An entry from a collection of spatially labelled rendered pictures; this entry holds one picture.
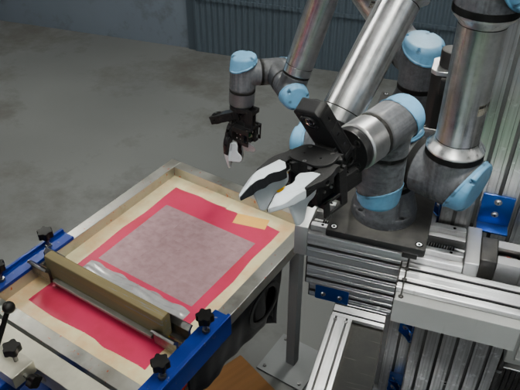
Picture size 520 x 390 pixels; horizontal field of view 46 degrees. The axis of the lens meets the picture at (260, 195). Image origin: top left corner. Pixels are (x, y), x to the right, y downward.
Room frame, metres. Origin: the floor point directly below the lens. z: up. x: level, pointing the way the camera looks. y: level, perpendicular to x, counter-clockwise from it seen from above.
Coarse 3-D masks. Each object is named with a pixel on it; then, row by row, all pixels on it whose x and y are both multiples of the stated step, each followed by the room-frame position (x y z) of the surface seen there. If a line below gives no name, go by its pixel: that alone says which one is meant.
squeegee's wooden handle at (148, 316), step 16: (48, 256) 1.19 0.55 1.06; (64, 272) 1.16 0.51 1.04; (80, 272) 1.13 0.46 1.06; (80, 288) 1.13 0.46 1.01; (96, 288) 1.09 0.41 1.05; (112, 288) 1.08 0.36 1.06; (112, 304) 1.06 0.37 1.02; (128, 304) 1.03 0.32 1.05; (144, 304) 1.02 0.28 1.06; (144, 320) 1.01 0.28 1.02; (160, 320) 0.98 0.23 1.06
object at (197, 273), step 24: (192, 240) 1.38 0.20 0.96; (216, 240) 1.38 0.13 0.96; (240, 240) 1.38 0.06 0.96; (264, 240) 1.38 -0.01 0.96; (168, 264) 1.27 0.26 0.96; (192, 264) 1.27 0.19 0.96; (216, 264) 1.27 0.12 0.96; (240, 264) 1.27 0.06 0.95; (168, 288) 1.18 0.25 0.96; (192, 288) 1.18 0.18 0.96; (216, 288) 1.18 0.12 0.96; (192, 312) 1.09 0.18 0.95; (96, 336) 1.01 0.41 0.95; (120, 336) 1.01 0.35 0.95; (144, 336) 1.01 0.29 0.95; (144, 360) 0.94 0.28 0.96
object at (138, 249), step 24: (144, 216) 1.49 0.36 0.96; (168, 216) 1.49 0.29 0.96; (192, 216) 1.49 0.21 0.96; (216, 216) 1.49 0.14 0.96; (120, 240) 1.38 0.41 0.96; (144, 240) 1.38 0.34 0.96; (168, 240) 1.38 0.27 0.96; (120, 264) 1.27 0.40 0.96; (144, 264) 1.27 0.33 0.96; (48, 288) 1.18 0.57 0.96; (48, 312) 1.09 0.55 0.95; (72, 312) 1.09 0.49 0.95; (96, 312) 1.09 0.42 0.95
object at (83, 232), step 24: (168, 168) 1.71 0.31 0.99; (192, 168) 1.71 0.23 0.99; (144, 192) 1.59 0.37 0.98; (216, 192) 1.62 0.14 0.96; (96, 216) 1.45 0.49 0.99; (288, 216) 1.46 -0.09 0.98; (72, 240) 1.34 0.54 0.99; (288, 240) 1.34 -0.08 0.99; (264, 264) 1.24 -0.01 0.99; (240, 288) 1.15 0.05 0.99; (264, 288) 1.18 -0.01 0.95; (0, 312) 1.06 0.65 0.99; (240, 312) 1.09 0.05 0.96; (48, 336) 0.98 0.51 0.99; (72, 360) 0.91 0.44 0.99; (96, 360) 0.91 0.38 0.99; (120, 384) 0.85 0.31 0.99
